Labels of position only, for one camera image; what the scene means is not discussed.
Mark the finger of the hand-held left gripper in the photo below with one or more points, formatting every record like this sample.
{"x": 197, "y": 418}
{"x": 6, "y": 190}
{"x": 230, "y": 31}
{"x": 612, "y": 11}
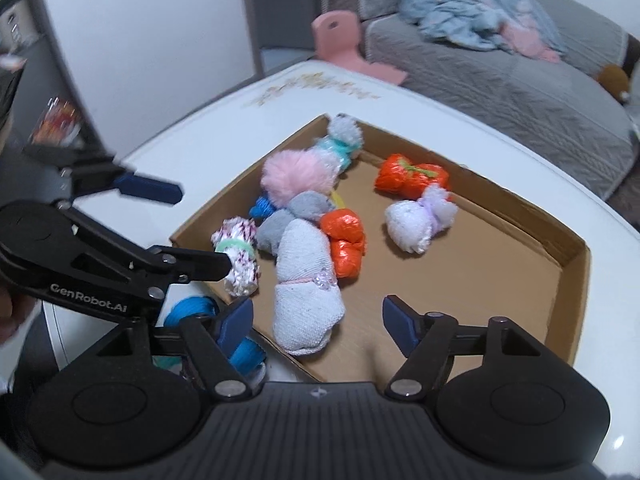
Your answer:
{"x": 150, "y": 189}
{"x": 200, "y": 265}

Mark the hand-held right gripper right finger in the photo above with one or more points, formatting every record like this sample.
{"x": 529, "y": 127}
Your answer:
{"x": 400, "y": 327}

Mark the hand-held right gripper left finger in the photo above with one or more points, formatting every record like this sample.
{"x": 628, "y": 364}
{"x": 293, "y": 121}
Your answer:
{"x": 235, "y": 327}

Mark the white speckled green-band bundle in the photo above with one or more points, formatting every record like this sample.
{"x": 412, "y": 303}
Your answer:
{"x": 242, "y": 260}

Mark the blue ribbed beige-tie bundle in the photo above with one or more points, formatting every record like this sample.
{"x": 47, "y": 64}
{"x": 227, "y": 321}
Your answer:
{"x": 190, "y": 310}

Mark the large white sock bundle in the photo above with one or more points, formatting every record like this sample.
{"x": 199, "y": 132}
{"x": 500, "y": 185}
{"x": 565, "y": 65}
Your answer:
{"x": 305, "y": 290}

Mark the cardboard box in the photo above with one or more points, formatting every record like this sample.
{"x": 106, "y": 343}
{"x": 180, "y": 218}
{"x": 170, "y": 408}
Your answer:
{"x": 475, "y": 270}

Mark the small orange plastic bundle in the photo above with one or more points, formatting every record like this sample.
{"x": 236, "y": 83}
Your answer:
{"x": 345, "y": 245}

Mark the white lavender fluffy bundle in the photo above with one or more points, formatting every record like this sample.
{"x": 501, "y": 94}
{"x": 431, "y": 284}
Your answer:
{"x": 412, "y": 222}

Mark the small blue grey sock bundle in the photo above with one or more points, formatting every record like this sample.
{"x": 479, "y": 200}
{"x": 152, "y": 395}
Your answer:
{"x": 310, "y": 205}

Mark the pink fluffy sock bundle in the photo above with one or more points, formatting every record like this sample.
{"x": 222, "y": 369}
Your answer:
{"x": 297, "y": 177}

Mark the orange bundle with green tie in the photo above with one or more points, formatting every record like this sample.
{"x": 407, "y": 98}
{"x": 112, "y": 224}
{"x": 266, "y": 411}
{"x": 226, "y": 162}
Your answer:
{"x": 410, "y": 177}

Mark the grey fluffy teal sock bundle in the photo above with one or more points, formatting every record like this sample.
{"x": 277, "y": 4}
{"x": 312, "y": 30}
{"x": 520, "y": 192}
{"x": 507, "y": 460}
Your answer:
{"x": 342, "y": 137}

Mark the shelf with colourful items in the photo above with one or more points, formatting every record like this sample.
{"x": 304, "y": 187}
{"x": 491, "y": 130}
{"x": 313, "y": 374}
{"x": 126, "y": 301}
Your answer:
{"x": 45, "y": 60}

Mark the pink plastic chair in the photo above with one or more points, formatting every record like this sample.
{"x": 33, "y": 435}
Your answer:
{"x": 340, "y": 40}

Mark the grey sofa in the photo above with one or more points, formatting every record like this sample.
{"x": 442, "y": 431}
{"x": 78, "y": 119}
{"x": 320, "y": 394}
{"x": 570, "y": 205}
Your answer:
{"x": 500, "y": 95}

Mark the pink cloth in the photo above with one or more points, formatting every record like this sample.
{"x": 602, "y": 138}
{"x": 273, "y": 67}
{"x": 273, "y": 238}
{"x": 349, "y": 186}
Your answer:
{"x": 530, "y": 42}

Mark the brown plush toy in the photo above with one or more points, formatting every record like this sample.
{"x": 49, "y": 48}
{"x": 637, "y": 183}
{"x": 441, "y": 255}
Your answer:
{"x": 612, "y": 82}

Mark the light blue blanket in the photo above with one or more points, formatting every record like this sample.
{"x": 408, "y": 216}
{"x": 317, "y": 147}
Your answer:
{"x": 465, "y": 5}

